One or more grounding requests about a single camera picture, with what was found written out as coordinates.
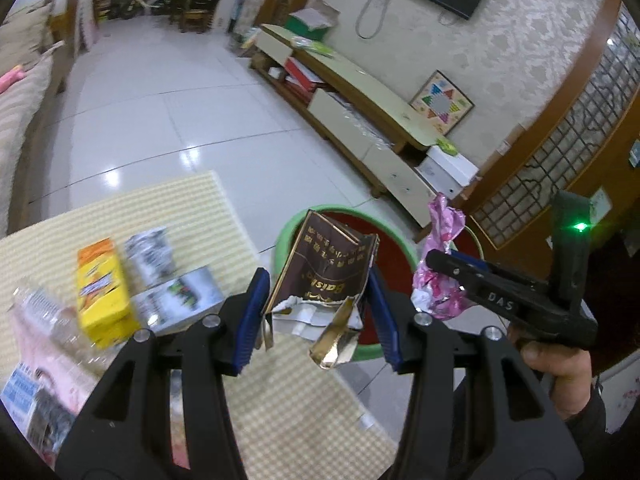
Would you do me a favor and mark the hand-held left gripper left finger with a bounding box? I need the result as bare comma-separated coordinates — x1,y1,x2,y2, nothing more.
54,267,273,480

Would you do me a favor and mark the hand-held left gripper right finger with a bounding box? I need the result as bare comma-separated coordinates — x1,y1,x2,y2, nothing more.
367,267,586,480

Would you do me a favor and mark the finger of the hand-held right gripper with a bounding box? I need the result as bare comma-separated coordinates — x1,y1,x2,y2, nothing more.
425,249,494,294

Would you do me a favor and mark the pink wrapper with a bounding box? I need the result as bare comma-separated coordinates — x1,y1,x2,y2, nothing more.
411,192,481,321

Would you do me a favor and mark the large red green-rimmed bin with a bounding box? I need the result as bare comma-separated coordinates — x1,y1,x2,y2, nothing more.
274,203,418,366

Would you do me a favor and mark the newspaper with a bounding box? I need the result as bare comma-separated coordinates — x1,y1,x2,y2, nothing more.
123,226,176,291

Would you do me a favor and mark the clear plastic bottle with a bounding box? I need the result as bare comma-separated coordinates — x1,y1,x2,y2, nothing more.
11,285,101,376

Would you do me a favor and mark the person's right forearm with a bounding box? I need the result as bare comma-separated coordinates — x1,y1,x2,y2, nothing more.
560,395,608,480

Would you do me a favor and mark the person's right hand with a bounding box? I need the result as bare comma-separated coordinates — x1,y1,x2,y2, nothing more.
507,327,594,421

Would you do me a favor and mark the silver drink carton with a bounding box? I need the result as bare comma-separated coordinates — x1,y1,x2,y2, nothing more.
131,266,226,336

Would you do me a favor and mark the white cardboard box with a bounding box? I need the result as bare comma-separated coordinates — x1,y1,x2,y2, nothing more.
416,145,480,201

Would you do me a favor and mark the yellow checked tablecloth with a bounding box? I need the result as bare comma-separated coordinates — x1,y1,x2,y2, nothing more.
0,170,401,480

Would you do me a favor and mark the yellow cardboard box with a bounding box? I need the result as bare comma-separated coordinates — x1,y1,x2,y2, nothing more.
76,238,142,351

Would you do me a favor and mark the colourful star checkers board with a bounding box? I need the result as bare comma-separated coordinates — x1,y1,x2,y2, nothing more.
409,70,475,137

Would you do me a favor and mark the wooden lattice glass partition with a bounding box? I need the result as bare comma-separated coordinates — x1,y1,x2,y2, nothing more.
462,0,640,251

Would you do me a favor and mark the pink printed packet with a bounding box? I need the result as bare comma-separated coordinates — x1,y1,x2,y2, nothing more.
0,327,108,461

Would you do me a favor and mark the cream wooden television cabinet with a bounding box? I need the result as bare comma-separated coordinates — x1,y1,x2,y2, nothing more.
250,24,441,221

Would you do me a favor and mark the red folder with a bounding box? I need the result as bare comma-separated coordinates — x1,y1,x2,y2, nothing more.
282,57,326,92

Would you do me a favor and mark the flat green packet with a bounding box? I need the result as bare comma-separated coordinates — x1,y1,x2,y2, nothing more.
292,35,335,58

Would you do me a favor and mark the open green cardboard box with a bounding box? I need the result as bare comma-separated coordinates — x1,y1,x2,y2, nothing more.
285,0,341,43

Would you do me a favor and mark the beige striped sofa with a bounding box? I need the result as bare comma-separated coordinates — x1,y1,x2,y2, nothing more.
0,0,68,236

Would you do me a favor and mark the wooden chair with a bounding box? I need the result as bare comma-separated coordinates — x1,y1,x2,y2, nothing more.
177,5,216,35

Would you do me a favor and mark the white balance bike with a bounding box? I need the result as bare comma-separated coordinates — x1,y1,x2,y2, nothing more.
107,0,166,18

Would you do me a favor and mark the pink toy stick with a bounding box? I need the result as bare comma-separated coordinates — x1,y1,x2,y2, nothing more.
0,65,26,93

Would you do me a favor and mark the tan sofa cushion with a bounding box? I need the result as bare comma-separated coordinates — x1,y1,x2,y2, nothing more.
2,2,56,56

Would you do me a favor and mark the white looped cable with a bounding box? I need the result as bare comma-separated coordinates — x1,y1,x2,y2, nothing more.
356,0,396,40

